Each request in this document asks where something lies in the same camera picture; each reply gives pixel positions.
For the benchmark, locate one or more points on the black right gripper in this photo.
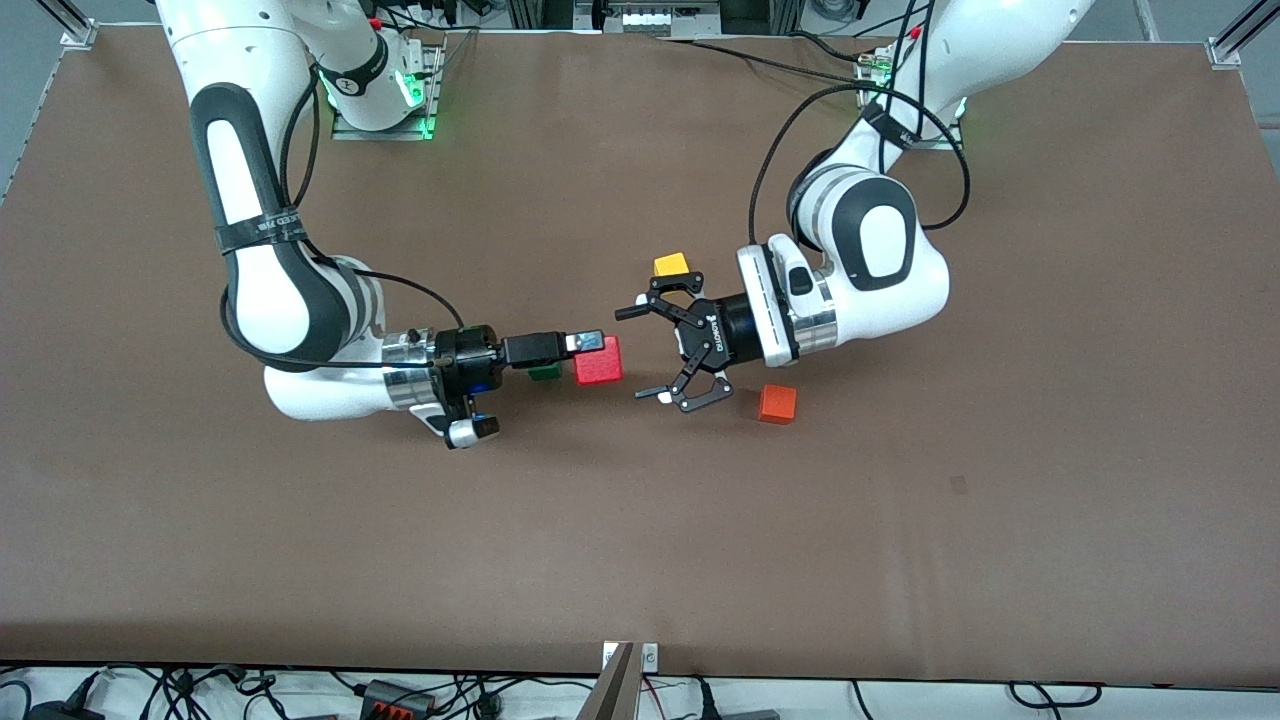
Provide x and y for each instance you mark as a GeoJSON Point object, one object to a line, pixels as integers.
{"type": "Point", "coordinates": [468, 355]}

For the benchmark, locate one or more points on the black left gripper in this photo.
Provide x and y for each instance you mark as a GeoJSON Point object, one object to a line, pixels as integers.
{"type": "Point", "coordinates": [737, 325]}

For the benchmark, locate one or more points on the red wooden block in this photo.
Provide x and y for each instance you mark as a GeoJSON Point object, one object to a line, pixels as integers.
{"type": "Point", "coordinates": [600, 368]}

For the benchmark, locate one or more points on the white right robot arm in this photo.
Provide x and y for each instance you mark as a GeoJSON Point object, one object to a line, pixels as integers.
{"type": "Point", "coordinates": [265, 300]}

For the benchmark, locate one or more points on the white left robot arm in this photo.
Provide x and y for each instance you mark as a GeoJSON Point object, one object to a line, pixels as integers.
{"type": "Point", "coordinates": [885, 240]}

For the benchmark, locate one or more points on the green wooden block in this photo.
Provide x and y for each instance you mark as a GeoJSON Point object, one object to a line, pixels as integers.
{"type": "Point", "coordinates": [545, 374]}

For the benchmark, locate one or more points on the yellow wooden block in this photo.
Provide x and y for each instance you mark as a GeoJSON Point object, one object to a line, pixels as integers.
{"type": "Point", "coordinates": [670, 265]}

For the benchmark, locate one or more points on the orange wooden block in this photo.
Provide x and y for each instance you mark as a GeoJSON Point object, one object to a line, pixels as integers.
{"type": "Point", "coordinates": [777, 404]}

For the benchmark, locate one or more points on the white socket strip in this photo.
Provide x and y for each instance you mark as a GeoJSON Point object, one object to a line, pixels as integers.
{"type": "Point", "coordinates": [650, 20]}

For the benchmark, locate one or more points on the black orange power strip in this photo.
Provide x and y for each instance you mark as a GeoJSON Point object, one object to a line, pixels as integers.
{"type": "Point", "coordinates": [395, 697]}

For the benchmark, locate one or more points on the aluminium corner strut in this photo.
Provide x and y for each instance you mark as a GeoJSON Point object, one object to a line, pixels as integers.
{"type": "Point", "coordinates": [78, 35]}
{"type": "Point", "coordinates": [1225, 50]}

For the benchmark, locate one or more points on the black power adapter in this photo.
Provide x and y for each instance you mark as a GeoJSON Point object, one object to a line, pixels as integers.
{"type": "Point", "coordinates": [60, 712]}

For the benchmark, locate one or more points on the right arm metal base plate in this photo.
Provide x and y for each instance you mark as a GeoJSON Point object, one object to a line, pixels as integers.
{"type": "Point", "coordinates": [385, 133]}

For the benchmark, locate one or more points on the small white post bracket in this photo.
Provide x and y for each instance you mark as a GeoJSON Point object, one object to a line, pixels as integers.
{"type": "Point", "coordinates": [650, 656]}

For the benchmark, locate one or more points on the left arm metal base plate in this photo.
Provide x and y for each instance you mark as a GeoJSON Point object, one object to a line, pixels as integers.
{"type": "Point", "coordinates": [945, 143]}

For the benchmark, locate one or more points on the aluminium frame rack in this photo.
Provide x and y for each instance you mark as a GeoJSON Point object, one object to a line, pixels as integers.
{"type": "Point", "coordinates": [530, 12]}

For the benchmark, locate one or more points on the grey metal camera post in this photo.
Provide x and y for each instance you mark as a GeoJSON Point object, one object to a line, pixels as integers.
{"type": "Point", "coordinates": [610, 695]}

